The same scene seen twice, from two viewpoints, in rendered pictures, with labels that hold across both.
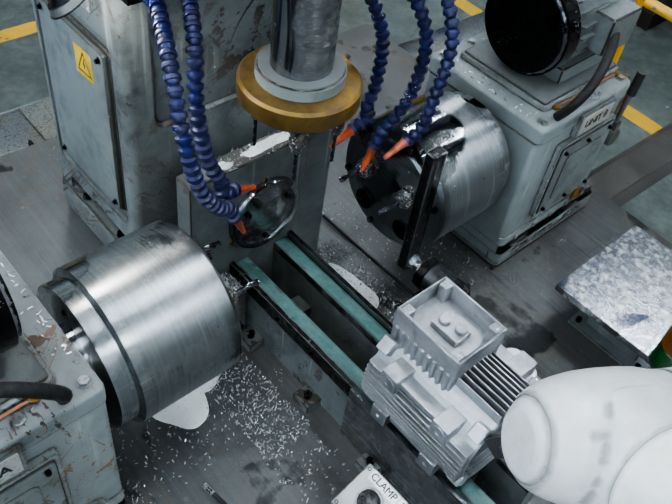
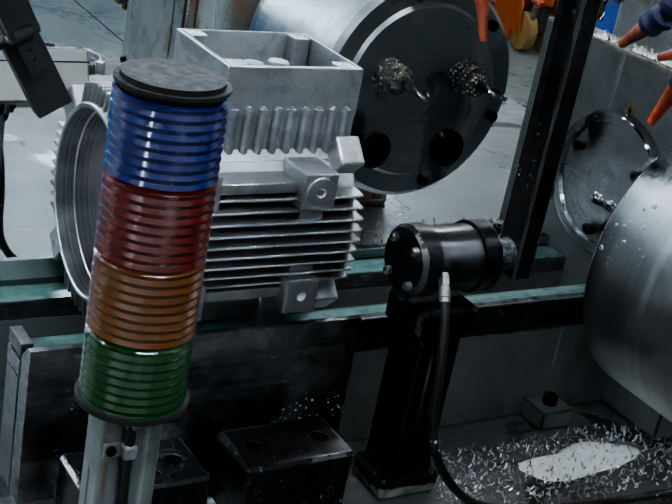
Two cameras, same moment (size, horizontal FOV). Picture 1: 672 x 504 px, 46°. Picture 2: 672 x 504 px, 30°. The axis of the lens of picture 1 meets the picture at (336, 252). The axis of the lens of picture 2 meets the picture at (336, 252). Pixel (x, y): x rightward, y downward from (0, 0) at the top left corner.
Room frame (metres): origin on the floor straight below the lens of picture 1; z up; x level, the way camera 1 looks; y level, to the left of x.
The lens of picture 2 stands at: (1.02, -1.11, 1.40)
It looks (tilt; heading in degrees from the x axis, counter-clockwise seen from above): 23 degrees down; 104
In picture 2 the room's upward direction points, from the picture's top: 11 degrees clockwise
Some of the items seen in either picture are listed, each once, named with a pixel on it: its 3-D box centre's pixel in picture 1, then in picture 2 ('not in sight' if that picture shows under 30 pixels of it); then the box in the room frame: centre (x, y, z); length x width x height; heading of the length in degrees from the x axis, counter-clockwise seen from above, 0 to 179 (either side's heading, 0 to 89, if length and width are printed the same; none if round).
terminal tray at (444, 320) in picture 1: (446, 333); (262, 91); (0.70, -0.17, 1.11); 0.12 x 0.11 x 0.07; 48
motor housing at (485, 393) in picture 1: (452, 389); (202, 199); (0.67, -0.20, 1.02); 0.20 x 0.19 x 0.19; 48
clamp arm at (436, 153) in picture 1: (421, 212); (545, 131); (0.92, -0.12, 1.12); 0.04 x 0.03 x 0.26; 49
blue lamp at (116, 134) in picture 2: not in sight; (166, 131); (0.78, -0.54, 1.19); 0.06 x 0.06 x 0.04
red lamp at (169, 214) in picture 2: not in sight; (155, 211); (0.78, -0.54, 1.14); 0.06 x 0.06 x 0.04
